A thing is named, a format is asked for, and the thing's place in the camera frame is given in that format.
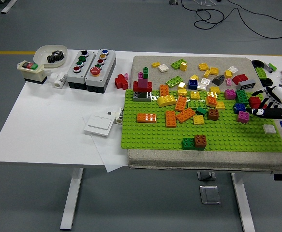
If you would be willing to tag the white square brick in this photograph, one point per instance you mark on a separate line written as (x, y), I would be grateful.
(269, 128)
(233, 69)
(202, 86)
(163, 68)
(205, 81)

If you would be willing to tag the small green block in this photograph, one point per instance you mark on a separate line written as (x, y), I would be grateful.
(272, 65)

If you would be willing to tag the yellow curved brick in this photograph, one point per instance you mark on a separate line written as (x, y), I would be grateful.
(166, 100)

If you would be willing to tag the small pink brick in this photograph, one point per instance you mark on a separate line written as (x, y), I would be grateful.
(228, 82)
(126, 76)

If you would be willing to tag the red brick cluster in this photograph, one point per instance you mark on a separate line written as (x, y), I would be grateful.
(120, 82)

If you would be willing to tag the yellow square brick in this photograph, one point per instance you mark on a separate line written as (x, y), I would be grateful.
(198, 119)
(228, 73)
(210, 95)
(213, 70)
(203, 66)
(194, 77)
(195, 95)
(182, 92)
(219, 105)
(181, 85)
(214, 90)

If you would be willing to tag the dark olive wedge brick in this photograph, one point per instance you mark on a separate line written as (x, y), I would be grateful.
(142, 95)

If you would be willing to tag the red wide brick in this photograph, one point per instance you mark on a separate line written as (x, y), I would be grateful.
(136, 87)

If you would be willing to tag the white plastic bowl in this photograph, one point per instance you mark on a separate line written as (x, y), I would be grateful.
(42, 52)

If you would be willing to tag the lime green studded baseplate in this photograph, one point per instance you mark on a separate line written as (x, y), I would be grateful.
(143, 135)

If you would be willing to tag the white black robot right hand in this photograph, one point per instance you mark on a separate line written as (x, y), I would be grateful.
(279, 93)

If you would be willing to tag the brown square brick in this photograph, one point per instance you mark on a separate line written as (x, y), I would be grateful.
(213, 114)
(200, 141)

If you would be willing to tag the grey four-button control box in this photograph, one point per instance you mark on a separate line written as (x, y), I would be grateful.
(73, 77)

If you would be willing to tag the grey-brown foam mat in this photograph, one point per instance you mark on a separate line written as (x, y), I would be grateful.
(155, 158)

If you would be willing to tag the grey brick with holes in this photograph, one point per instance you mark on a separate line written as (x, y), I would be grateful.
(246, 84)

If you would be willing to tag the small yellow flat brick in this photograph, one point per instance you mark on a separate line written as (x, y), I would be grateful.
(155, 64)

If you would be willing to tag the red arch brick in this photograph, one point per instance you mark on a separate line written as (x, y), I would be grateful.
(240, 78)

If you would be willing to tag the silver black clamp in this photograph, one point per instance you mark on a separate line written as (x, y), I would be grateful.
(267, 68)

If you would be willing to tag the dark green long brick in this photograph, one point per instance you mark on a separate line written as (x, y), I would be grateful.
(242, 96)

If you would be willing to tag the red square brick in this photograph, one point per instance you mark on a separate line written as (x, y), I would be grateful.
(254, 99)
(254, 106)

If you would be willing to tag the grey emergency-stop control box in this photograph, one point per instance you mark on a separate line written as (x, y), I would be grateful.
(102, 78)

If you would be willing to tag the magenta square brick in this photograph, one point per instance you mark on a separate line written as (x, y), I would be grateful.
(229, 94)
(242, 116)

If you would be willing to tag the black metal gear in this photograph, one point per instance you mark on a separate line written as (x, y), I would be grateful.
(59, 55)
(51, 58)

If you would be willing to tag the orange long brick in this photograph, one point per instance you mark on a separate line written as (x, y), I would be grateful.
(185, 115)
(181, 103)
(171, 119)
(146, 117)

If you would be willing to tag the white paper sheet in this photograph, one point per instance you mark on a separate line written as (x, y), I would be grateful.
(111, 159)

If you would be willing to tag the dark grey roof brick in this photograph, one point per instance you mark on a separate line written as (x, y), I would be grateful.
(218, 79)

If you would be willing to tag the lime green long brick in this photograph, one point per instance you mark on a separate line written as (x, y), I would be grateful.
(175, 81)
(196, 104)

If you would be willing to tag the cream red-green switch box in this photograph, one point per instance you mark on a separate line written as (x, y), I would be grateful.
(32, 72)

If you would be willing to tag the yellow tall brick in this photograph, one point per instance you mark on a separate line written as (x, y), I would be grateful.
(183, 66)

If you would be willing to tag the grey flat base brick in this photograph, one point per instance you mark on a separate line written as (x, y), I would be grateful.
(134, 99)

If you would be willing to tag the pink tall brick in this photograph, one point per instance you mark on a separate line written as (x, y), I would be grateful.
(143, 82)

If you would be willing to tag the dark green square brick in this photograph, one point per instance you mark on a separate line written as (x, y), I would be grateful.
(188, 143)

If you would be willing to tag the blue square brick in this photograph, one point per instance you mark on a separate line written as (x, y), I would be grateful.
(239, 108)
(193, 84)

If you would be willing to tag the white desk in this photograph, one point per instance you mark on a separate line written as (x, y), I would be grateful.
(46, 120)

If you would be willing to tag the white wall switch plate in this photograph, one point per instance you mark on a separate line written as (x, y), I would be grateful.
(98, 125)

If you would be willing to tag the grey metal bracket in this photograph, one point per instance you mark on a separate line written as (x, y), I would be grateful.
(207, 176)

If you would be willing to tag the metal floor plate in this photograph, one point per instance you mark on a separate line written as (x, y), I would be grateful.
(209, 194)

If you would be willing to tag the green narrow brick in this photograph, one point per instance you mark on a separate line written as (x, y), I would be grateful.
(145, 71)

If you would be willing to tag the dark green roof brick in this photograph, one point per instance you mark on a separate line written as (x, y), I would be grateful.
(201, 110)

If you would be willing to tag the grey metal foot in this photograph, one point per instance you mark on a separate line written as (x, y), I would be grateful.
(172, 2)

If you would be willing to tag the white desk foot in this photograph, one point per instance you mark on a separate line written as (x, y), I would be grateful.
(9, 6)

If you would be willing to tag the white pipe fitting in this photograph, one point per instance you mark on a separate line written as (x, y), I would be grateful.
(59, 81)

